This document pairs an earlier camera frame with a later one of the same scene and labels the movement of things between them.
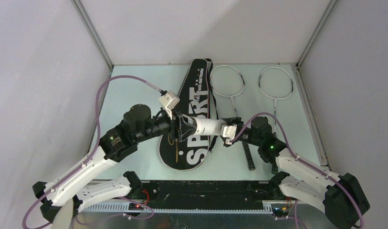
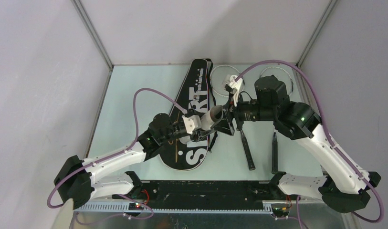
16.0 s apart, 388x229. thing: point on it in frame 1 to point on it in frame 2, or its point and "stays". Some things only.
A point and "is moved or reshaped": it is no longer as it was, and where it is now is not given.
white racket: [276, 83] stays
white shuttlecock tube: [201, 126] is moved or reshaped
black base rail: [212, 196] stays
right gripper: [236, 120] to [223, 125]
